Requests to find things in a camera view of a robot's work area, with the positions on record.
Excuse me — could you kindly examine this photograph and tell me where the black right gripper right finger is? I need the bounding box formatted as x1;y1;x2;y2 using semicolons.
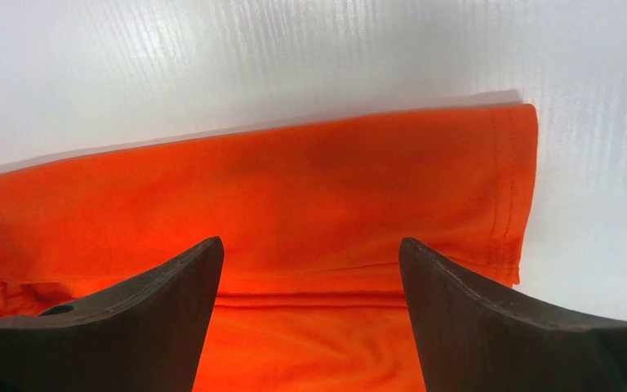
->
398;238;627;391

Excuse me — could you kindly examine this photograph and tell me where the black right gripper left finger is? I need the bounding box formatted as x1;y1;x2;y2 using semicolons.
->
0;237;225;391

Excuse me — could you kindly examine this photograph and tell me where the orange t shirt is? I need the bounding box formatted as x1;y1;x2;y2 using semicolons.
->
0;104;538;391

